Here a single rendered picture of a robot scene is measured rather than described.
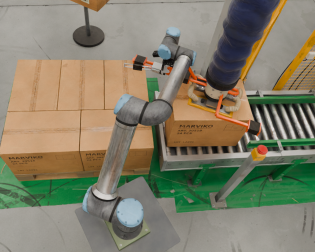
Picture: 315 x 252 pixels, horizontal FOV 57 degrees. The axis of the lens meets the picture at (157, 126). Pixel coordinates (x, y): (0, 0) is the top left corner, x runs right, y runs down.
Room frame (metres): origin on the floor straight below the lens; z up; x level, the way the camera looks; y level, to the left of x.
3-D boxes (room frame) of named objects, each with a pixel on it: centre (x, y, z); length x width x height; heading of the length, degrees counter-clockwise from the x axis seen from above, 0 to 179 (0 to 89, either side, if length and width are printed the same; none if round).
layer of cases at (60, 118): (1.46, 0.70, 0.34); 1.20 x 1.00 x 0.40; 106
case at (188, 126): (1.45, -0.35, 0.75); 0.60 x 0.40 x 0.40; 104
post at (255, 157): (1.04, -0.71, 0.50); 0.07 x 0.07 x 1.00; 16
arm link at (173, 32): (1.50, 0.02, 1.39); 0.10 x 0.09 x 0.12; 170
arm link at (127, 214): (0.46, 0.06, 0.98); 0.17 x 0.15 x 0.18; 80
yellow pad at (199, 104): (1.36, -0.36, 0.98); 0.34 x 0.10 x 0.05; 82
